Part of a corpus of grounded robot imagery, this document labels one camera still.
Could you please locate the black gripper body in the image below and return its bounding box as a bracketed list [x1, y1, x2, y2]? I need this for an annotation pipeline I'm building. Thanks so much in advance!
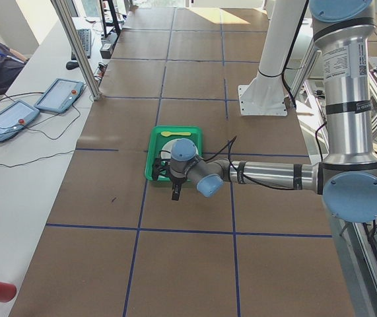
[172, 178, 184, 192]

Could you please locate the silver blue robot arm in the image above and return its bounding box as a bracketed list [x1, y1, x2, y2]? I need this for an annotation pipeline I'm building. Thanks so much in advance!
[167, 1, 377, 223]

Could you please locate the white round plate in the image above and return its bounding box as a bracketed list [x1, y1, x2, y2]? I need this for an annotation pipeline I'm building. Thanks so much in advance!
[159, 139, 176, 159]

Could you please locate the green plastic tray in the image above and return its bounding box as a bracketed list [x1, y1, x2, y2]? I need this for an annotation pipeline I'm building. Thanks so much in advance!
[145, 125, 203, 183]

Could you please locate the yellow plastic spoon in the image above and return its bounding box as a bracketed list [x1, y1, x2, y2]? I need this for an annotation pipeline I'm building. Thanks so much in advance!
[160, 131, 191, 137]

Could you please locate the far blue teach pendant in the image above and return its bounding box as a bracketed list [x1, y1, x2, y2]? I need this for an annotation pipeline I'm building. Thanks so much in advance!
[34, 78, 84, 114]

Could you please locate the blue teach pendant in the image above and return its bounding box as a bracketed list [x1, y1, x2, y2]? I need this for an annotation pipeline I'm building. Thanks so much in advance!
[34, 78, 84, 114]
[0, 100, 40, 142]

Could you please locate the black computer mouse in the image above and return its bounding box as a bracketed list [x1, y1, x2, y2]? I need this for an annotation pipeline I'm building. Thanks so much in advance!
[65, 61, 79, 70]

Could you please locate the black keyboard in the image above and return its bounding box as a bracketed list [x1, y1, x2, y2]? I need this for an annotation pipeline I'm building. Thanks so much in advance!
[77, 28, 92, 59]

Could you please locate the near blue teach pendant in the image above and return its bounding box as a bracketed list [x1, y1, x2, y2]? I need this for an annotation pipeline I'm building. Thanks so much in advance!
[0, 100, 40, 142]

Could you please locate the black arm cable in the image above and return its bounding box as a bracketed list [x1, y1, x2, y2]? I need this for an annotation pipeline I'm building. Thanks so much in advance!
[204, 136, 294, 191]

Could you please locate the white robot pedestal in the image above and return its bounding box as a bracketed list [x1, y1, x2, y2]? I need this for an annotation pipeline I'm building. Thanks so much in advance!
[238, 0, 308, 116]

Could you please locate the aluminium frame post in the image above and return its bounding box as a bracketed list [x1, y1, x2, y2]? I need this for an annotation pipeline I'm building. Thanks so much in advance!
[51, 0, 102, 100]

